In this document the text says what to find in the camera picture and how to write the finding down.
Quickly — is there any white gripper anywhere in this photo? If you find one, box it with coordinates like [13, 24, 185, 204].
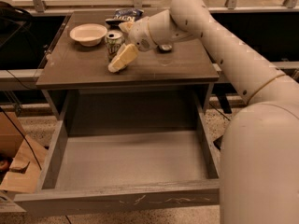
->
[107, 17, 157, 73]

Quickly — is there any green 7up can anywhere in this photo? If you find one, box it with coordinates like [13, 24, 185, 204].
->
[105, 30, 124, 61]

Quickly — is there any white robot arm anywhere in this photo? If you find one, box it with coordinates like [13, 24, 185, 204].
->
[108, 0, 299, 224]

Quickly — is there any blue soda can lying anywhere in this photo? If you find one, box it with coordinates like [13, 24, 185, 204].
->
[159, 44, 172, 52]

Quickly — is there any open grey top drawer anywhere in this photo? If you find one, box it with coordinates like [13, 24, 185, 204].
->
[15, 91, 220, 217]

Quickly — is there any blue chip bag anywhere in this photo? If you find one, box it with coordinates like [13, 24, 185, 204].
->
[106, 7, 144, 26]

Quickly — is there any white paper bowl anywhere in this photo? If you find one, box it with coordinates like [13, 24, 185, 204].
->
[70, 23, 107, 47]

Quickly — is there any brown cardboard box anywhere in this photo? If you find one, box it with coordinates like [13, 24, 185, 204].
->
[0, 112, 48, 193]

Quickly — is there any black cable at left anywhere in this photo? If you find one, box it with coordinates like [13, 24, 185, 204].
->
[0, 105, 43, 172]

